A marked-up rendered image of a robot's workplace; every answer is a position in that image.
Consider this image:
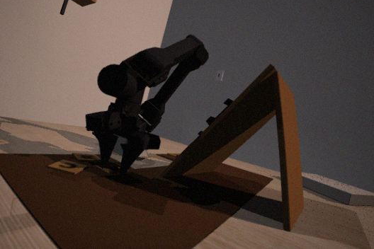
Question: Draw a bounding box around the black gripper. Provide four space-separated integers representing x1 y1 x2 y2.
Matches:
92 99 161 175

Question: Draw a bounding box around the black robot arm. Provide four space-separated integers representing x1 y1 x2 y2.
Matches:
86 35 209 134

